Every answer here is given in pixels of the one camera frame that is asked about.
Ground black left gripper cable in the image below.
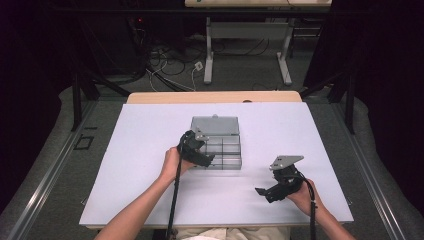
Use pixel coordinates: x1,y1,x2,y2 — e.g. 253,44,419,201
165,131,196,240

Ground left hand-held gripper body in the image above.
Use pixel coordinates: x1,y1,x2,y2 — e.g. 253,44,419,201
178,127,216,168

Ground white-legged desk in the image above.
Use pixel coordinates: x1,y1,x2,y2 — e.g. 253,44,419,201
184,0,333,86

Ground person's beige trousers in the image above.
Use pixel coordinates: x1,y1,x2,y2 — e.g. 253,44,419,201
164,226,292,240

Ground grey transparent compartment box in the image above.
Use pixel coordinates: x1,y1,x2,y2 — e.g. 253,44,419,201
189,114,244,171

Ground black horizontal frame bar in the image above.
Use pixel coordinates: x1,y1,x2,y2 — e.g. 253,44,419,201
49,7,371,16

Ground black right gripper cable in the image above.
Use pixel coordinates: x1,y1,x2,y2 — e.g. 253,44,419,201
289,170,318,240

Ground light wooden table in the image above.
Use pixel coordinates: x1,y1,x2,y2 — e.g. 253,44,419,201
79,90,354,231

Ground person's left hand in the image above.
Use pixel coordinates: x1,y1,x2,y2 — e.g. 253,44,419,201
159,145,197,184

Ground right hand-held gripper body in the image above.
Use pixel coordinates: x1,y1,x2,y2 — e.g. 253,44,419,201
265,154,313,204

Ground black power strip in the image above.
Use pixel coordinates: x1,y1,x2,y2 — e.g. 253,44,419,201
126,15,148,43

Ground black metal stand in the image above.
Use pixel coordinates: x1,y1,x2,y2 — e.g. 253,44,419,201
299,69,356,135
70,68,132,132

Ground person's right hand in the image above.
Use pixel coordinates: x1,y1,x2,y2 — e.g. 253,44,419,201
285,178,324,218

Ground aluminium floor rail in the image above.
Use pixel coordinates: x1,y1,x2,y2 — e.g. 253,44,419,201
331,102,408,240
8,99,98,240

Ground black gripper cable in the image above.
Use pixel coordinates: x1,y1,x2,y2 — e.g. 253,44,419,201
289,170,318,240
165,131,196,240

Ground tangle of floor cables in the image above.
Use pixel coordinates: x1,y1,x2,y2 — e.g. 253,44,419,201
134,31,278,93

